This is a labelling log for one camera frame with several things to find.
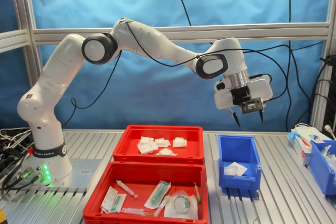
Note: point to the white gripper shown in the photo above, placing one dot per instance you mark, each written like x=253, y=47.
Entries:
x=223, y=95

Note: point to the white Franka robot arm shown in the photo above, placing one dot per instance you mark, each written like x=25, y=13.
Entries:
x=52, y=77

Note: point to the white red cardboard box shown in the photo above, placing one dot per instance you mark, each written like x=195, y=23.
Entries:
x=302, y=153

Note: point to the blue plastic bin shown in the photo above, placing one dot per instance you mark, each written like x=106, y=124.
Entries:
x=236, y=145

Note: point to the stack of blue masks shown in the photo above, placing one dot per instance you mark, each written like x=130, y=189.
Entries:
x=304, y=130

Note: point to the white power plug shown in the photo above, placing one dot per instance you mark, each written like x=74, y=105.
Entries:
x=329, y=129

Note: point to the packets in storage bin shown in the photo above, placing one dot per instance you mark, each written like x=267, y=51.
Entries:
x=329, y=155

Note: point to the small syringe green tip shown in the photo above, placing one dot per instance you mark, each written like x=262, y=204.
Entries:
x=197, y=195

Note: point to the blue storage bin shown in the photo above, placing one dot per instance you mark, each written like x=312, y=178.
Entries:
x=323, y=176

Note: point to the coiled tubing packet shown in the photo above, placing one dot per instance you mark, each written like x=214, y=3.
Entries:
x=181, y=204

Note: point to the large green syringe packet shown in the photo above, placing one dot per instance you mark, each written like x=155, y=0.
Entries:
x=158, y=192

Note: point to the red plastic crate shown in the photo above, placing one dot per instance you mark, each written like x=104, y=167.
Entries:
x=131, y=132
x=94, y=217

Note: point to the clear plastic syringe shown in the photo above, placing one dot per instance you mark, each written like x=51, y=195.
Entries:
x=126, y=188

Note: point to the pink syringe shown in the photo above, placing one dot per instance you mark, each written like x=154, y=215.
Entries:
x=134, y=211

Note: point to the white labelled flat packet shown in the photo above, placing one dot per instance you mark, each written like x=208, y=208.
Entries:
x=109, y=199

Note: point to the yellow emergency stop button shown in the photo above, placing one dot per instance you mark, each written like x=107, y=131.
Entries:
x=2, y=217

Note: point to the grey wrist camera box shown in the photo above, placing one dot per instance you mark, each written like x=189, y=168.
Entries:
x=252, y=106

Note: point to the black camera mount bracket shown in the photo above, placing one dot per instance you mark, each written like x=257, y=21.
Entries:
x=240, y=94

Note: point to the aluminium profile frame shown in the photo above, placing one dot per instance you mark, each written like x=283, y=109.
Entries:
x=236, y=31

